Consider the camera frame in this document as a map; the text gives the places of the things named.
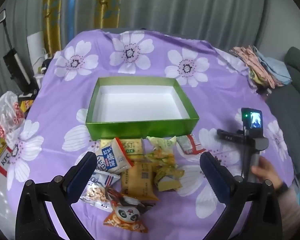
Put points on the person's right hand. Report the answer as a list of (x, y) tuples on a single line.
[(267, 175)]

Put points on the yellow green cracker packet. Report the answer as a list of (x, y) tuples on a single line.
[(133, 148)]

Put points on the gold patterned curtain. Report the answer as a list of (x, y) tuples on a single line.
[(53, 12)]

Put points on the purple floral bedsheet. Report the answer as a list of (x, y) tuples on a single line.
[(215, 100)]

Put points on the red white paper bag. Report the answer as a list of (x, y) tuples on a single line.
[(1, 157)]

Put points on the black wristwatch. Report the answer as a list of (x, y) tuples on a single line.
[(281, 188)]

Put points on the white board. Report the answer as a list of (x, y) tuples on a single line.
[(36, 47)]

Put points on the white red plastic bag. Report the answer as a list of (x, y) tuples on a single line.
[(8, 115)]

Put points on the green cardboard box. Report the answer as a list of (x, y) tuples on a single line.
[(140, 130)]

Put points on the grey curtain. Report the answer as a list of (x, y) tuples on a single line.
[(190, 5)]

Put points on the white blue red-edged packet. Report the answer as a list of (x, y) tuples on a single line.
[(113, 158)]

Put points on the tan cake packet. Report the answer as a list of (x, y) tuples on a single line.
[(140, 180)]

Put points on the person's right forearm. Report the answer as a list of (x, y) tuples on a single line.
[(290, 210)]

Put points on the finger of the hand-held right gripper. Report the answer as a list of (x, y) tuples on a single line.
[(230, 136)]

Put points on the pile of folded clothes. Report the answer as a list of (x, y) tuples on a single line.
[(265, 67)]

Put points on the black upright vacuum cleaner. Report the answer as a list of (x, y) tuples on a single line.
[(17, 65)]

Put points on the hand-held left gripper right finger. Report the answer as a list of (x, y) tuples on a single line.
[(213, 177)]

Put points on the clear white peanut packet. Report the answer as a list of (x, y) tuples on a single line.
[(97, 192)]

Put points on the orange panda snack packet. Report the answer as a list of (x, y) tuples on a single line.
[(126, 212)]

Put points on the grey sofa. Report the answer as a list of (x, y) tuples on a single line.
[(290, 110)]

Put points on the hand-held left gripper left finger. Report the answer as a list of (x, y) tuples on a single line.
[(81, 177)]

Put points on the red grey snack packet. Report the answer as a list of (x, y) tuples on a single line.
[(190, 145)]

